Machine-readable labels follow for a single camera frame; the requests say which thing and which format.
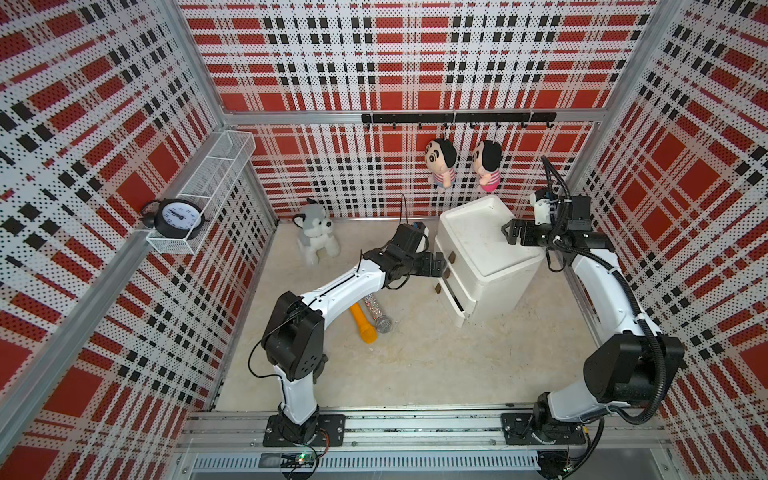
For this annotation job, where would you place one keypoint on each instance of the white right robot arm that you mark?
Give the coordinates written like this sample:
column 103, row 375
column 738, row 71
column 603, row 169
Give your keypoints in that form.
column 631, row 371

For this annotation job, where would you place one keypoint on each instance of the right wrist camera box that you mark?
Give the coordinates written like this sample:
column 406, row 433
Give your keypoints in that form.
column 543, row 202

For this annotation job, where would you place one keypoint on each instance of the green circuit board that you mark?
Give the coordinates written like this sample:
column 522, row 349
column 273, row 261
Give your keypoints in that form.
column 287, row 461

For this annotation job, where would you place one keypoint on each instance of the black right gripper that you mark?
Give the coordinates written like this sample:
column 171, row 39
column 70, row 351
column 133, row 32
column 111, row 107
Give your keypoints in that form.
column 527, row 225

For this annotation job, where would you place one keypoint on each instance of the pink-dressed plush doll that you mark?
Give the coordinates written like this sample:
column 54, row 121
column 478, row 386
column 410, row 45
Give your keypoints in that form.
column 486, row 158

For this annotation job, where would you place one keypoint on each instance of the black alarm clock in basket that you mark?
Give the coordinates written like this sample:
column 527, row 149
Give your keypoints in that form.
column 173, row 218

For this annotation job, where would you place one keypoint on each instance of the blue-shorts plush doll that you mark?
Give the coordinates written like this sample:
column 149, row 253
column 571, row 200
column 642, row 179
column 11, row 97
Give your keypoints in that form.
column 440, row 159

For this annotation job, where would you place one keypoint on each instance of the grey white husky plush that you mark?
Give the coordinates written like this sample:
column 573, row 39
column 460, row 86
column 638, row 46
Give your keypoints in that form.
column 315, row 232

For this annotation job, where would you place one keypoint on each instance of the orange microphone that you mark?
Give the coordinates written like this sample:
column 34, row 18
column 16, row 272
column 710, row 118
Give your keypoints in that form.
column 366, row 330

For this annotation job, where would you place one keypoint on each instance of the black wall hook rail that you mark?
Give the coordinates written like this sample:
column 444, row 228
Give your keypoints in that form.
column 444, row 118

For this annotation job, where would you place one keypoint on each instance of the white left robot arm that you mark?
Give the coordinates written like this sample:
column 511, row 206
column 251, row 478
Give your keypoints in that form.
column 293, row 339

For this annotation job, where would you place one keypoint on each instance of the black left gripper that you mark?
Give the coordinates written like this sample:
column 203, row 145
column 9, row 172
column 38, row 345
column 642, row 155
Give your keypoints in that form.
column 438, row 267

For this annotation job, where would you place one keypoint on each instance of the white wire wall basket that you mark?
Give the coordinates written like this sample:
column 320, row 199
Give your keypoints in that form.
column 208, row 186

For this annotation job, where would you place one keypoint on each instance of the silver rhinestone microphone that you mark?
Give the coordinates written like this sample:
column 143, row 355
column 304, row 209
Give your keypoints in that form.
column 381, row 321

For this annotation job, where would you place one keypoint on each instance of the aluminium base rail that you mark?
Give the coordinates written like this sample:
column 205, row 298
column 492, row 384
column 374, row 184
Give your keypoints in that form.
column 436, row 442

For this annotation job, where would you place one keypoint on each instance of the white plastic drawer cabinet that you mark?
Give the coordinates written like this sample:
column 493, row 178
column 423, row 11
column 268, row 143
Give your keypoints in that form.
column 485, row 276

